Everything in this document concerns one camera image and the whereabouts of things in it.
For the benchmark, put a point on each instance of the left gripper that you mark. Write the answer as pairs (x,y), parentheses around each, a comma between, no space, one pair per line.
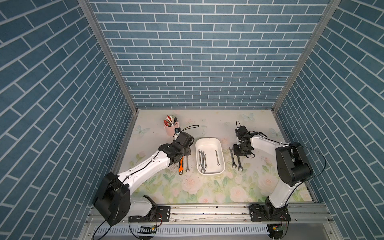
(188,150)

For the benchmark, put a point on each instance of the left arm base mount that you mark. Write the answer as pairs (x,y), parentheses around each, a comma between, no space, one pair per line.
(156,214)

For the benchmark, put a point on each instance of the pink pen cup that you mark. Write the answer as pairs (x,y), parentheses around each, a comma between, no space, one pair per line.
(170,129)

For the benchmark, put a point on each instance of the large silver open-end wrench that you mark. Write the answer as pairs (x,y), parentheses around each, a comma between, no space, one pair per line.
(240,167)

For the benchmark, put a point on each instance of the orange handled adjustable wrench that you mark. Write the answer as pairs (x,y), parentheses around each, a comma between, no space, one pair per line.
(181,166)

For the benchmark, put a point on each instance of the white storage box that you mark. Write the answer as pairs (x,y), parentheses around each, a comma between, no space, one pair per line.
(209,145)

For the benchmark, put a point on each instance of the pens in cup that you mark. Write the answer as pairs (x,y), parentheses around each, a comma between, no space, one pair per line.
(170,121)

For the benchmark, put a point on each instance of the small silver wrench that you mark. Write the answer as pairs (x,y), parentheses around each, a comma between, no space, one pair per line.
(187,164)

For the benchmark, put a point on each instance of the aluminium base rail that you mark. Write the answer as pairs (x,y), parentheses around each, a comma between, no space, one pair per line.
(300,213)

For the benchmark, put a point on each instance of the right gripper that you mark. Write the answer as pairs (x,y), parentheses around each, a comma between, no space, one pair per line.
(237,153)

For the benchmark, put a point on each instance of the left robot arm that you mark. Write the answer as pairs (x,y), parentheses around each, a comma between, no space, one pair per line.
(114,199)

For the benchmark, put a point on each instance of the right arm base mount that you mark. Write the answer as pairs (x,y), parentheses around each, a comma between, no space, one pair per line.
(267,213)

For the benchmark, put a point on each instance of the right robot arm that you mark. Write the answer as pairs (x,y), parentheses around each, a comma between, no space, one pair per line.
(293,166)

